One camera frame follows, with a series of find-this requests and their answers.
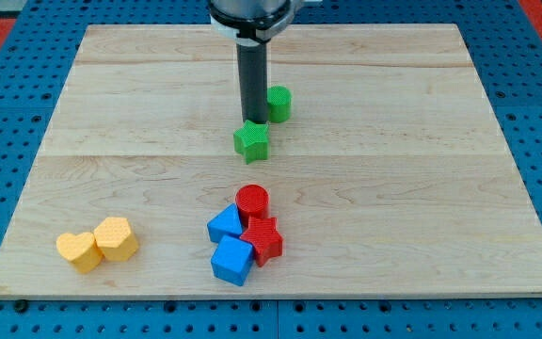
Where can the red star block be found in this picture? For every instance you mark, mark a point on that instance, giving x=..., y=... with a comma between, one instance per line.
x=263, y=235

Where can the light wooden board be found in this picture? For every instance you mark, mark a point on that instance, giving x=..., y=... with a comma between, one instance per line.
x=391, y=180

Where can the blue cube block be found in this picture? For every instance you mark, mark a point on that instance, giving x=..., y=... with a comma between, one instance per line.
x=232, y=260

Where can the yellow heart block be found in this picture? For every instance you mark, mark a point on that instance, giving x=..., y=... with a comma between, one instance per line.
x=80, y=251

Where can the green star block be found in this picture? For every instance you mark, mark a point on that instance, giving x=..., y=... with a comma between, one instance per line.
x=252, y=141

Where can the yellow hexagon block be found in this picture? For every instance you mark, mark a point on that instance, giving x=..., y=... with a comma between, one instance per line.
x=116, y=239

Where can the blue triangle block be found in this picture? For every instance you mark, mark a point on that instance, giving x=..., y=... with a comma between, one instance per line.
x=227, y=222

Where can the red cylinder block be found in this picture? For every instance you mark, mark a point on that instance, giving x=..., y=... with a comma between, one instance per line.
x=252, y=201

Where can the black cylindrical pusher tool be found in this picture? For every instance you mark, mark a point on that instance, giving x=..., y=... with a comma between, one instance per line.
x=252, y=72

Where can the green cylinder block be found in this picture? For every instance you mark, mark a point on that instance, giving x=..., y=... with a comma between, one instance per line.
x=279, y=102

